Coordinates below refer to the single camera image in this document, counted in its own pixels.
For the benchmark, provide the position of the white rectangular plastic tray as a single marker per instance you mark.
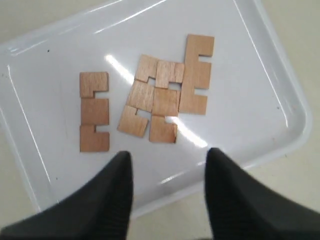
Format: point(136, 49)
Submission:
point(256, 110)

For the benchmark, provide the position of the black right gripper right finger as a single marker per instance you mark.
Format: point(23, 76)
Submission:
point(242, 208)

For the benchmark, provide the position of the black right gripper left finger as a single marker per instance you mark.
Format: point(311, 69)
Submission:
point(100, 210)

